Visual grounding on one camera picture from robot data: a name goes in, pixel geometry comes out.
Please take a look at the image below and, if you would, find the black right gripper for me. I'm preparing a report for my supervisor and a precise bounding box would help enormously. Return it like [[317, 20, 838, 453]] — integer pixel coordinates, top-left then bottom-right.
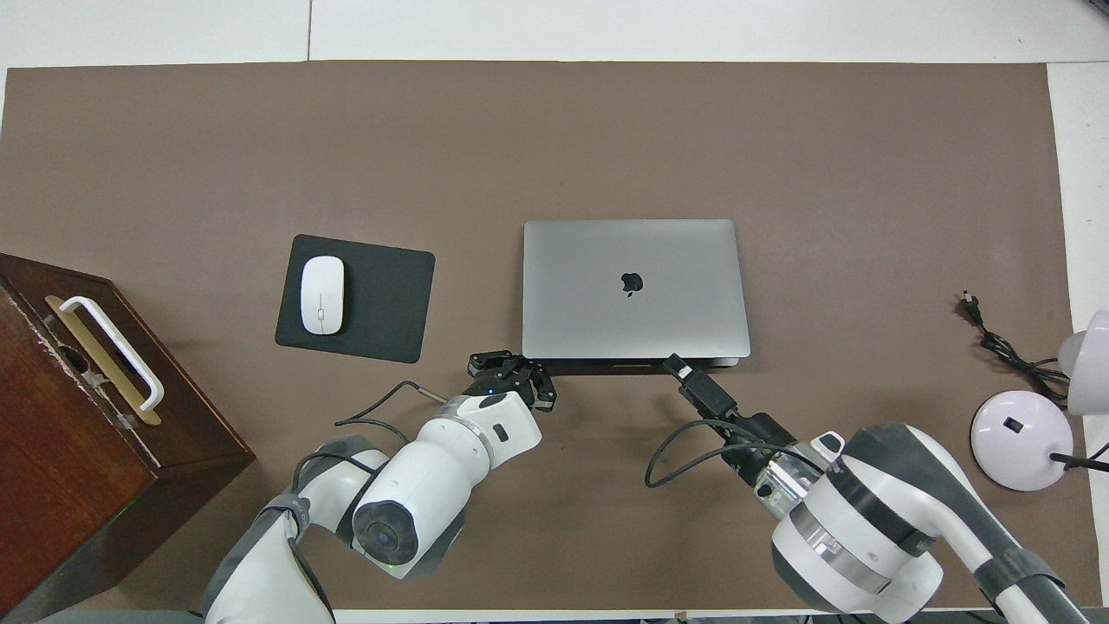
[[664, 353, 794, 482]]

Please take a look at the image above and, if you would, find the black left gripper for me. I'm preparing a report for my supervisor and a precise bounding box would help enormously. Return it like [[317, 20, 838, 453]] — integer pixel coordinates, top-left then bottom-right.
[[468, 349, 557, 413]]

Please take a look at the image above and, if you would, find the silver laptop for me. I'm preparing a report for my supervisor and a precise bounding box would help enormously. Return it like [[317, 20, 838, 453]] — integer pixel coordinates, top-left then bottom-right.
[[522, 218, 752, 372]]

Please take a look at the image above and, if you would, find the black mouse pad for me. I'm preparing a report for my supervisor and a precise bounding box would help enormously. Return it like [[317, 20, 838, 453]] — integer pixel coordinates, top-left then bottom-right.
[[275, 234, 436, 365]]

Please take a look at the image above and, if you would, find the white computer mouse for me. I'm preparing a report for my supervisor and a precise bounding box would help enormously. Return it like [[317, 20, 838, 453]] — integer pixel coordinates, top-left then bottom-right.
[[300, 256, 346, 336]]

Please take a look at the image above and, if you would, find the brown table mat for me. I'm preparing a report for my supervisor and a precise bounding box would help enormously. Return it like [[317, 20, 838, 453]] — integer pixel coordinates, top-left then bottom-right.
[[0, 61, 1103, 612]]

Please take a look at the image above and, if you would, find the white desk lamp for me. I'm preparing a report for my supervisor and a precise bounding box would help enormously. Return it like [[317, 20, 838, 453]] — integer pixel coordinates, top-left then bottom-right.
[[970, 309, 1109, 492]]

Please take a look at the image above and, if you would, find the dark wooden box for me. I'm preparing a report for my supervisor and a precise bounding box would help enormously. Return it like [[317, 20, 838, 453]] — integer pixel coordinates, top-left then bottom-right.
[[0, 253, 256, 621]]

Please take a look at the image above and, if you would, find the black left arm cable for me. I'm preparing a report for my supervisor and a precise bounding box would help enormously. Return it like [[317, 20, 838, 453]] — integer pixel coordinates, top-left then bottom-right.
[[335, 380, 451, 445]]

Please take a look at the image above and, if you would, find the black lamp power cable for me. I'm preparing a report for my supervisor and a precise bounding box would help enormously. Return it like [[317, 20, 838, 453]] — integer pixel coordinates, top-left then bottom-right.
[[957, 292, 1071, 404]]

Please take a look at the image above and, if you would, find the white box handle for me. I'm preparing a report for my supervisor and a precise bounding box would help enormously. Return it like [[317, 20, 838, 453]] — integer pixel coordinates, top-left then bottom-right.
[[59, 296, 165, 412]]

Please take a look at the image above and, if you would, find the brass handle plate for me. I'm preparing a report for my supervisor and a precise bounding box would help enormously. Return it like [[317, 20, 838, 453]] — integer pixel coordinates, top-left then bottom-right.
[[45, 295, 162, 427]]

